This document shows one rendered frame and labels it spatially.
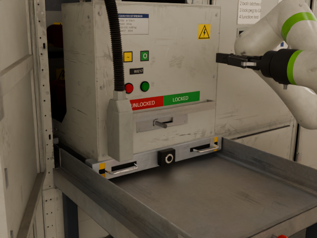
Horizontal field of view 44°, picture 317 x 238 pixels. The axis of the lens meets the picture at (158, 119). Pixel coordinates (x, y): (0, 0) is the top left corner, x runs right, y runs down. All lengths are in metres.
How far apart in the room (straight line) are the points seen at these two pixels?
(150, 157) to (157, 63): 0.31
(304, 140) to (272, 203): 1.20
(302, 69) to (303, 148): 1.36
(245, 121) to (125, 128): 0.92
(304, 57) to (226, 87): 0.77
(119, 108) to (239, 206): 0.43
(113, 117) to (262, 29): 0.62
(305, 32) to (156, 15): 0.45
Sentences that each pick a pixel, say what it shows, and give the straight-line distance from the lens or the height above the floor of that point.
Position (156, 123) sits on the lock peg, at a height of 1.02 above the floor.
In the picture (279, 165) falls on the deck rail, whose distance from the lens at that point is 1.35.
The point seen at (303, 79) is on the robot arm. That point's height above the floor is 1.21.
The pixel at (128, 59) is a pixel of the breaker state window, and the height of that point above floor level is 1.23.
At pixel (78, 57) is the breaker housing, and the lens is 1.23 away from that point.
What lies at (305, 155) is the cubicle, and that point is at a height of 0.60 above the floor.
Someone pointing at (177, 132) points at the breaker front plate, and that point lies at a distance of 1.35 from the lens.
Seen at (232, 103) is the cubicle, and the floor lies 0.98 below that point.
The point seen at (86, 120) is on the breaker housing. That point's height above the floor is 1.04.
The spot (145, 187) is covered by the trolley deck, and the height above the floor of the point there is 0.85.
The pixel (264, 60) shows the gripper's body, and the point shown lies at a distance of 1.11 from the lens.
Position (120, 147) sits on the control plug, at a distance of 1.10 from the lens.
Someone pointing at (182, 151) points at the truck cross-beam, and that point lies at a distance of 1.37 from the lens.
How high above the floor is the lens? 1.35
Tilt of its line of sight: 15 degrees down
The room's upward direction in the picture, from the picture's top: 1 degrees clockwise
